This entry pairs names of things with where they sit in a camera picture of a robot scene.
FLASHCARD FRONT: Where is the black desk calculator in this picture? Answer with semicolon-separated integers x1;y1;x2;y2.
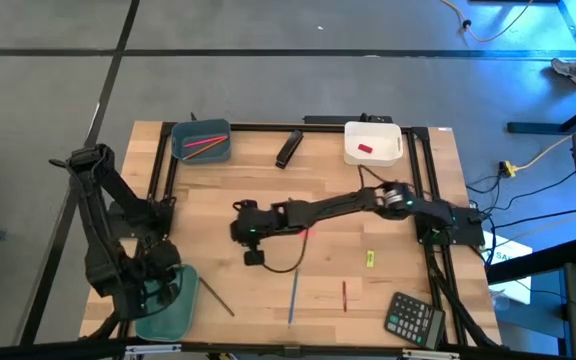
383;291;447;351

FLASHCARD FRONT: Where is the yellow extension cable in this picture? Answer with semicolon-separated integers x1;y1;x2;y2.
503;113;576;177

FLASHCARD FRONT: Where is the black aluminium table frame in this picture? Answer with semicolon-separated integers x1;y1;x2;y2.
80;121;502;359

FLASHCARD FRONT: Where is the black stapler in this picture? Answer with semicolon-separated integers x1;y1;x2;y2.
274;128;305;170

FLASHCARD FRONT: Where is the black desk leg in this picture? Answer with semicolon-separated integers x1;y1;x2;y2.
506;94;576;135

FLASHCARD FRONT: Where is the white printed box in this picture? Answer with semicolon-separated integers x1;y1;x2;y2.
485;239;533;305

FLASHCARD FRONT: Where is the blue pencil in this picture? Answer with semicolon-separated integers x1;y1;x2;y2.
287;266;300;329

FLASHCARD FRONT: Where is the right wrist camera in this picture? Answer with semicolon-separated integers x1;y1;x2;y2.
243;248;266;267

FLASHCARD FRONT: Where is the dark long pencil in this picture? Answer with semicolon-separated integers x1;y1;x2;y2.
197;276;236;318

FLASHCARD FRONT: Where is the black gantry beam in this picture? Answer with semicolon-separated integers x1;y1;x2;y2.
0;337;576;360

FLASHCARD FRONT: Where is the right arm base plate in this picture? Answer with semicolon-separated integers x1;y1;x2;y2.
413;202;486;247

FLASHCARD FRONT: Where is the teal green plastic bin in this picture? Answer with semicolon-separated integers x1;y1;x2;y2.
134;263;201;344

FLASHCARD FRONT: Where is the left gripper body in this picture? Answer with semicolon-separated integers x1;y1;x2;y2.
130;239;183;289

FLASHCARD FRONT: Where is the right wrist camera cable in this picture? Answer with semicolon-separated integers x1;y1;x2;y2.
261;227;312;275

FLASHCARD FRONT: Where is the dark blue plastic bin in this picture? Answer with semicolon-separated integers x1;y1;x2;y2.
170;118;233;165

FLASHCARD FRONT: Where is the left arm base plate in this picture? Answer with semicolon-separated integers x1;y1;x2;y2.
93;199;173;240

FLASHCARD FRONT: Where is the black desk beam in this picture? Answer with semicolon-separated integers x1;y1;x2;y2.
485;237;576;286

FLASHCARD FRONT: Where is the white plastic bin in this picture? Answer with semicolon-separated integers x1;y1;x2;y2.
342;120;404;168

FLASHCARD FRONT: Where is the silver aluminium upright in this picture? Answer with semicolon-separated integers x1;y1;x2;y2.
401;348;460;360
124;343;183;357

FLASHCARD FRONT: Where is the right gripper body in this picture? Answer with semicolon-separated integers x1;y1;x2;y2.
237;199;292;247

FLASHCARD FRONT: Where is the beige floor cable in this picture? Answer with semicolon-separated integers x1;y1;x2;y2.
440;0;537;44

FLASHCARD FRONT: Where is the person's shoe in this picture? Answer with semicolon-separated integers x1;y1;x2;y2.
550;57;576;87

